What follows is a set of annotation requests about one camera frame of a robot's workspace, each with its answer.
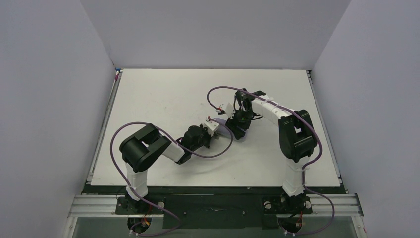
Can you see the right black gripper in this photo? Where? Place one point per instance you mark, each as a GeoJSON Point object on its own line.
{"type": "Point", "coordinates": [235, 121]}

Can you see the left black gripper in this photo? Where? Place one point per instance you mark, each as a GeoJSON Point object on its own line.
{"type": "Point", "coordinates": [207, 137]}

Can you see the lavender umbrella case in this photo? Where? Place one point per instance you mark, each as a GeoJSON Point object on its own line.
{"type": "Point", "coordinates": [225, 129]}

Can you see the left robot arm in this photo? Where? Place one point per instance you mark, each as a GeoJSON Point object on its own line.
{"type": "Point", "coordinates": [141, 149]}

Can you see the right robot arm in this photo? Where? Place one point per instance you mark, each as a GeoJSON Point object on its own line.
{"type": "Point", "coordinates": [297, 140]}

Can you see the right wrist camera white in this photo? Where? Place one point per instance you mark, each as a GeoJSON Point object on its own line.
{"type": "Point", "coordinates": [227, 109]}

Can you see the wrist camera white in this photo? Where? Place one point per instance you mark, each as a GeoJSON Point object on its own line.
{"type": "Point", "coordinates": [227, 109]}
{"type": "Point", "coordinates": [211, 127]}

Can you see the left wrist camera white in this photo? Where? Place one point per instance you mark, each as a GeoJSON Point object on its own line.
{"type": "Point", "coordinates": [211, 127]}

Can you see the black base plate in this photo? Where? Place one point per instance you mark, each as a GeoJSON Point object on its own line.
{"type": "Point", "coordinates": [264, 212]}

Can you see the aluminium frame rail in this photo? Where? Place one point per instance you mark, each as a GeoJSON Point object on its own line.
{"type": "Point", "coordinates": [345, 205]}

